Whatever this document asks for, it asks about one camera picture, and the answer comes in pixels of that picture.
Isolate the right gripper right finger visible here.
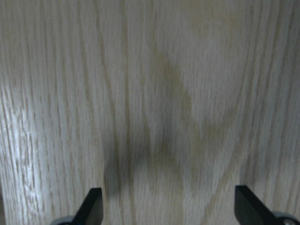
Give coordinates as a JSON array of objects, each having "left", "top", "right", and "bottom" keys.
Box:
[{"left": 234, "top": 185, "right": 300, "bottom": 225}]

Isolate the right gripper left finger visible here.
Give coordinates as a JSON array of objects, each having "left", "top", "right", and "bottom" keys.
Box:
[{"left": 51, "top": 187, "right": 104, "bottom": 225}]

